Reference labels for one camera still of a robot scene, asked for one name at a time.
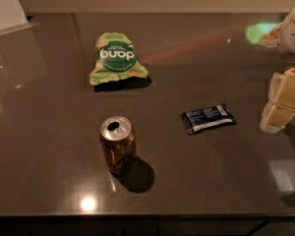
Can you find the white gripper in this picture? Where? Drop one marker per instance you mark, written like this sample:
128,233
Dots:
294,36

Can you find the dark blue snack packet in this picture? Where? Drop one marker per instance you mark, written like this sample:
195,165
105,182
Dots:
207,118

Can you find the green rice chip bag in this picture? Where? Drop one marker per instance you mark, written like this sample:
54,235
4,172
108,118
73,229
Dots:
116,60

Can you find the white object at left edge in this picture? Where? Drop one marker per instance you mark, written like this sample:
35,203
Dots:
13,17

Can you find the brown soda can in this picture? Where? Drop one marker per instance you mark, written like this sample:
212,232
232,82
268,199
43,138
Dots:
118,140

